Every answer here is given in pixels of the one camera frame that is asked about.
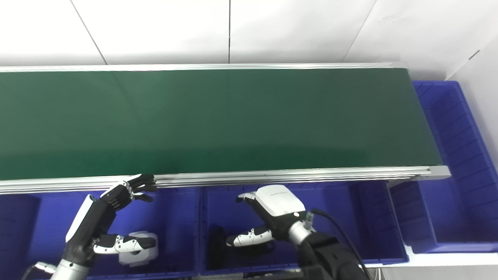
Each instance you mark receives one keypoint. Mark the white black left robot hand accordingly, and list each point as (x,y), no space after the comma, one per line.
(89,225)

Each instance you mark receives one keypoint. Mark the white plastic part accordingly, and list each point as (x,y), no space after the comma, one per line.
(136,257)

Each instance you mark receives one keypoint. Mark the green conveyor belt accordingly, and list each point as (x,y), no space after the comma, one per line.
(218,120)

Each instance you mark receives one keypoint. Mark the blue plastic bin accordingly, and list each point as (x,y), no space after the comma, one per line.
(459,171)
(350,221)
(175,225)

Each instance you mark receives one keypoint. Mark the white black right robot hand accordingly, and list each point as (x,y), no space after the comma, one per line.
(278,206)

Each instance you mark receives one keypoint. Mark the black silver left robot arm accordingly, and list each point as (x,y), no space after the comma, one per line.
(70,271)

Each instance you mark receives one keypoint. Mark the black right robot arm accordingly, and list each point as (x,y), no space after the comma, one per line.
(330,260)

